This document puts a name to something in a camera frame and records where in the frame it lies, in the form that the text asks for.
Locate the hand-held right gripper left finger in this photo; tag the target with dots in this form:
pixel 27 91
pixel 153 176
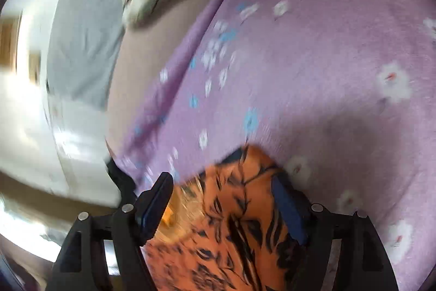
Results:
pixel 150 213

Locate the white panelled door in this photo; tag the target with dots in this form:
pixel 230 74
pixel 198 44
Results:
pixel 27 141

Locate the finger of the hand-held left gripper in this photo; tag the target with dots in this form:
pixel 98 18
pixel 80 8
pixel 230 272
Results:
pixel 122 180

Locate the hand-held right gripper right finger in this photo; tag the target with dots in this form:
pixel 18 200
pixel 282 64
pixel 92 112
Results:
pixel 289 209

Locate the beige mattress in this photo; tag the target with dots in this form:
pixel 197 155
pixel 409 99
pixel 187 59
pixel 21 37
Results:
pixel 143 55

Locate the purple floral bedsheet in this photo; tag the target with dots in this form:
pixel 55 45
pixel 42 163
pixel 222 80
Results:
pixel 306 72

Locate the orange black floral garment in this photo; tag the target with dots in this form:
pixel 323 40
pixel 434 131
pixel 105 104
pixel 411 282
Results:
pixel 238 209

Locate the grey cloth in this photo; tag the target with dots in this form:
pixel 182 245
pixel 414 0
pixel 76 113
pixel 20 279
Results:
pixel 81 38

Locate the wooden cabinet with glass door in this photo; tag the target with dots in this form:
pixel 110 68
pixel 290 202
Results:
pixel 37 190

